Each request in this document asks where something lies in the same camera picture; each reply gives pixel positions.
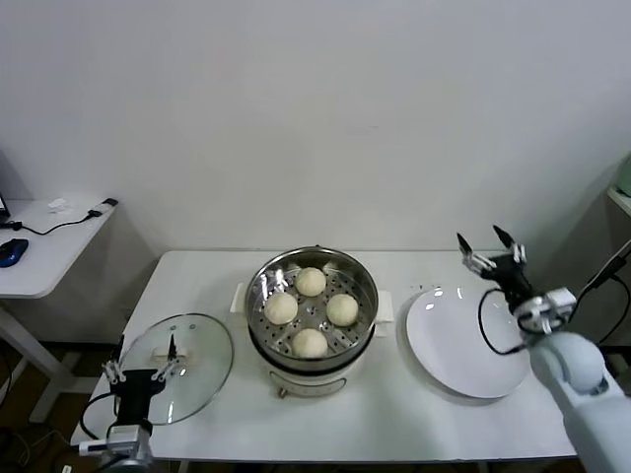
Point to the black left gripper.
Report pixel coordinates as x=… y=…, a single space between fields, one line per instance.
x=135 y=389

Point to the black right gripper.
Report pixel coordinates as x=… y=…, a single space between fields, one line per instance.
x=512 y=276

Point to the white steamed baozi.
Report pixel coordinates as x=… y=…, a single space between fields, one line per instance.
x=309 y=342
x=342 y=309
x=281 y=309
x=310 y=282

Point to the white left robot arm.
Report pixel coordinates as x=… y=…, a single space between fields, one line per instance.
x=133 y=463

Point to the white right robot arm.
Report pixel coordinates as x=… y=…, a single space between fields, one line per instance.
x=567 y=364

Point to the perforated steel steamer basket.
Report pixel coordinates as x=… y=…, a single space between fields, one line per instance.
x=266 y=278

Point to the white ceramic plate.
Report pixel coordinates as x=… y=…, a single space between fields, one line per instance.
x=443 y=335

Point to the white side desk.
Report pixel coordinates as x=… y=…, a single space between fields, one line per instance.
x=64 y=246

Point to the white shelf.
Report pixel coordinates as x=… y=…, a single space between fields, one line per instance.
x=622 y=202

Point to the mint green appliance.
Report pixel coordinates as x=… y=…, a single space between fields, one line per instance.
x=625 y=177

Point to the black white adapter dongle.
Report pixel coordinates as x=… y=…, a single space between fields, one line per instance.
x=108 y=202

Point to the white electric cooking pot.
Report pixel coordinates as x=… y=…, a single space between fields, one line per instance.
x=305 y=384

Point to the blue computer mouse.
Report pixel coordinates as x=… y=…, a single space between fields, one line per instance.
x=12 y=252

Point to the small white crumpled paper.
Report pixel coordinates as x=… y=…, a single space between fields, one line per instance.
x=56 y=205

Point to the dark laptop screen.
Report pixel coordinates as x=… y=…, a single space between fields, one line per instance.
x=3 y=208

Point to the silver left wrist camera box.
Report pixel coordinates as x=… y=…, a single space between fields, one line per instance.
x=128 y=436

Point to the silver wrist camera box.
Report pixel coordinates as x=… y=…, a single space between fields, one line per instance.
x=128 y=436
x=559 y=298

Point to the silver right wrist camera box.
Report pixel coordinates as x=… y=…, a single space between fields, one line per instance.
x=559 y=298

